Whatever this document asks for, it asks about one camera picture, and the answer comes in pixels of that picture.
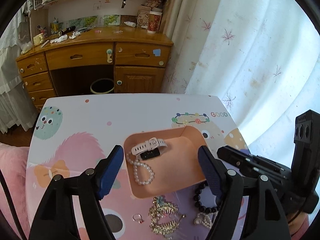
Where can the white floral curtain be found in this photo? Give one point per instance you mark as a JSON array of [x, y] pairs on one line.
[[260, 57]]

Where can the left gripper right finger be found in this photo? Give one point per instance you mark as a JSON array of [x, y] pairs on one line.
[[210, 169]]

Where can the wooden desk with drawers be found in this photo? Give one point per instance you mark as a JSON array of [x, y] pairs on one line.
[[133, 58]]

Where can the red patterned paper cup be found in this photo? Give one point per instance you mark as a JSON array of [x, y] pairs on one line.
[[154, 21]]

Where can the blue flower hair clip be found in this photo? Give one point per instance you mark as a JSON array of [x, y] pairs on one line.
[[159, 200]]

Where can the gold rhinestone hair comb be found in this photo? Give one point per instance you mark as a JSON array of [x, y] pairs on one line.
[[165, 219]]

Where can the round waste basket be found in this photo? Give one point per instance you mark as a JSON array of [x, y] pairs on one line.
[[102, 86]]

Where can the white tube on desk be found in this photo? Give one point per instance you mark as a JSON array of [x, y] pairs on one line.
[[130, 24]]

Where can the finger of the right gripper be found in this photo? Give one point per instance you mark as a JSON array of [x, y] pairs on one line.
[[233, 157]]

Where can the silver ring red stone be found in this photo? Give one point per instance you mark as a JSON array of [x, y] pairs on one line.
[[138, 218]]

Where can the white lace covered furniture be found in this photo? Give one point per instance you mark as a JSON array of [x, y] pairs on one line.
[[16, 106]]

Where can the pink open tray box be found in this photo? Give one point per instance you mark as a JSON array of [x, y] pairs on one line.
[[176, 168]]

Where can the hanging keys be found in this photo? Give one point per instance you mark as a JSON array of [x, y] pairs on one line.
[[123, 4]]

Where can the white strap smartwatch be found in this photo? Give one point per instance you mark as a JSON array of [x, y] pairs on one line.
[[149, 149]]

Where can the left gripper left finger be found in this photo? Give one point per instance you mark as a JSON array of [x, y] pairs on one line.
[[107, 170]]

